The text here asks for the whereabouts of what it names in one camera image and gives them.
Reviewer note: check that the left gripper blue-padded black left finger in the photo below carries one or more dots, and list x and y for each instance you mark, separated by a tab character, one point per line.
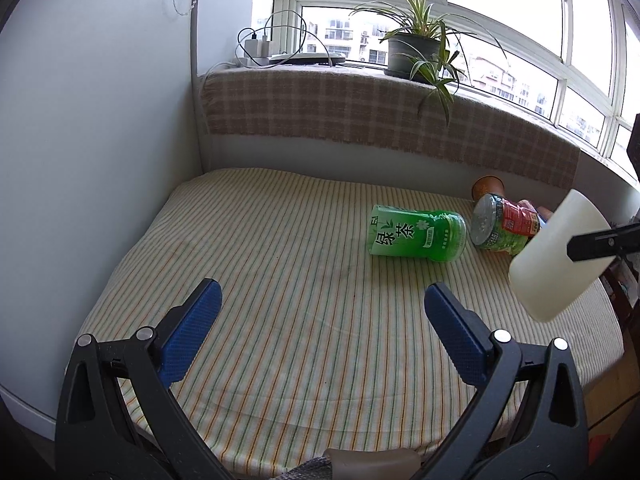
117	417

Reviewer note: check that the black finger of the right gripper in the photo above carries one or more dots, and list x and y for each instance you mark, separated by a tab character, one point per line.
618	242

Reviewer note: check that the green tea bottle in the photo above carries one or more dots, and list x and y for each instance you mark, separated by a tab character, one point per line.
435	235

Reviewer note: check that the brown paper cup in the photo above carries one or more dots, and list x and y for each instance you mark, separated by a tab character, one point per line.
487	185

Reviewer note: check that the white charger plug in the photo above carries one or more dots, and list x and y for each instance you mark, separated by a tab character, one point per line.
257	50

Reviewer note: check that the plaid brown blanket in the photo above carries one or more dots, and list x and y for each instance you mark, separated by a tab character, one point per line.
346	106

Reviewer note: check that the brown sleeve cuff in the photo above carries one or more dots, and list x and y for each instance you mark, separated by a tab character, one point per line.
355	465

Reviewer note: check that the dark flat device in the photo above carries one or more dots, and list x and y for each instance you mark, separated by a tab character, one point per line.
308	58

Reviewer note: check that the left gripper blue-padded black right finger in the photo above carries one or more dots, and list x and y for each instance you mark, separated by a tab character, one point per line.
527	418

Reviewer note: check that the red-labelled green bottle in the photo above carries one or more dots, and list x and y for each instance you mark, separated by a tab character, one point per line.
499	225

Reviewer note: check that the potted spider plant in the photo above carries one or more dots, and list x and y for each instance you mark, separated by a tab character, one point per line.
426	47

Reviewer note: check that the white plastic cup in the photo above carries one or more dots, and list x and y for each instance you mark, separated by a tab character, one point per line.
542	276

